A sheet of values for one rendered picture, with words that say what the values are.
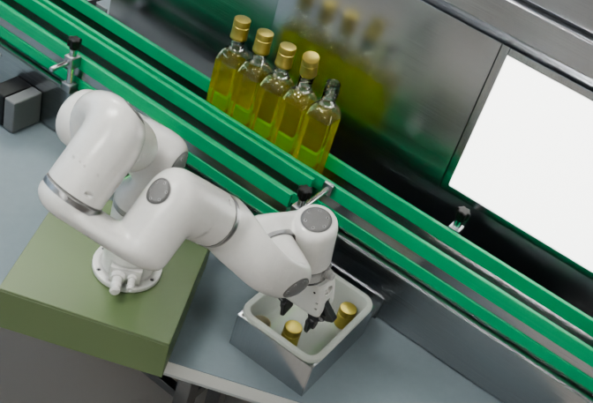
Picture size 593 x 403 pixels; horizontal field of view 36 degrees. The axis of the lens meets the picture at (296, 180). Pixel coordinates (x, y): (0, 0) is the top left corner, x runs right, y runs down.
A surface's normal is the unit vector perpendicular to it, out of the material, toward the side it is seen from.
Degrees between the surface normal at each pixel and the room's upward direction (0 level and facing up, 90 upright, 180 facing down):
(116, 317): 2
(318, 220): 15
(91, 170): 60
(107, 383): 0
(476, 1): 90
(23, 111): 90
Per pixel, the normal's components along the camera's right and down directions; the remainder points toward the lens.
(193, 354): 0.24, -0.76
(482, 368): -0.56, 0.40
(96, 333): -0.18, 0.58
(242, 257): 0.01, 0.36
